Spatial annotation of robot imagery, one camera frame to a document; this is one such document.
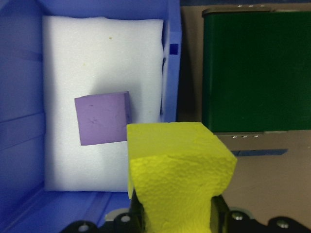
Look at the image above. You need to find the white foam pad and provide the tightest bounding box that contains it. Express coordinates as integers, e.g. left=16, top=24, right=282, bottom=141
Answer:
left=42, top=15, right=168, bottom=192

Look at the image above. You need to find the purple foam block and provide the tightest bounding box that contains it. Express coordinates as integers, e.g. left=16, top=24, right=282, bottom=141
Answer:
left=74, top=91, right=133, bottom=146

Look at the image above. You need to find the yellow foam block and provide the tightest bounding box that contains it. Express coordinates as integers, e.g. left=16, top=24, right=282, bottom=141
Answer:
left=126, top=122, right=238, bottom=233

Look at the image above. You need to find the green conveyor belt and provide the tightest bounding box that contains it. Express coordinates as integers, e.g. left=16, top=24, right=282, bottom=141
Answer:
left=201, top=4, right=311, bottom=141

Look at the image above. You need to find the blue plastic bin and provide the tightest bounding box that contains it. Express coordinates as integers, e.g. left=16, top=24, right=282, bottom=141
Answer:
left=0, top=0, right=183, bottom=233

